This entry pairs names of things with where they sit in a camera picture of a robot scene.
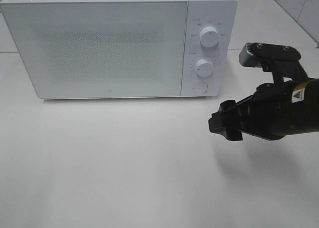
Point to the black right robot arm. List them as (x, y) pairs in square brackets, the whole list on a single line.
[(313, 96)]

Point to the round white door release button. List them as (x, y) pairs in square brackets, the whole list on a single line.
[(200, 87)]

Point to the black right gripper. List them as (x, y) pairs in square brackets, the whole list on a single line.
[(272, 112)]

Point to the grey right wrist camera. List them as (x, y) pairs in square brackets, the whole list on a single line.
[(258, 54)]

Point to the white microwave door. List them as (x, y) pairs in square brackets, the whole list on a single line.
[(100, 50)]

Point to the white microwave oven body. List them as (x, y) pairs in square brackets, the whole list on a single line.
[(199, 14)]

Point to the white microwave knob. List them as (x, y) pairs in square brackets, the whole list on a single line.
[(209, 36), (204, 67)]

